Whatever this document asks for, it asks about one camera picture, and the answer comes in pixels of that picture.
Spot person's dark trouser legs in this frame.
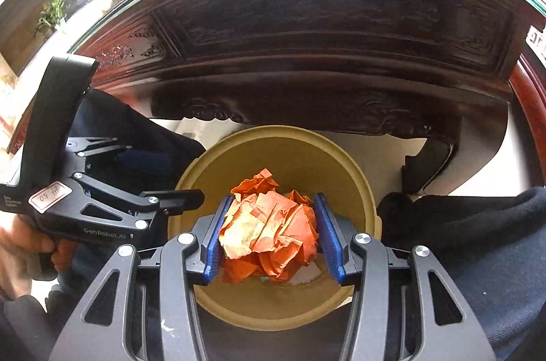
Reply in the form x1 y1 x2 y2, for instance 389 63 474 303
1 91 545 360

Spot dark carved wooden table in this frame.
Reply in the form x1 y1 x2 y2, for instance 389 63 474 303
70 0 545 194

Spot orange paper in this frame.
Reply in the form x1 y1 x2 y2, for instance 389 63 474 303
219 169 319 283

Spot yellow round trash bin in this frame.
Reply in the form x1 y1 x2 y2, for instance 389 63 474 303
169 126 382 331

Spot person's left hand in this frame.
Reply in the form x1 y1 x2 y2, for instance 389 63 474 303
1 212 78 300

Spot potted green plant left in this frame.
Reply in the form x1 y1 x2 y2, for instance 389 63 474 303
35 0 78 39

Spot black flat television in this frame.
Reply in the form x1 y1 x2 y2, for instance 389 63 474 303
1 0 89 75

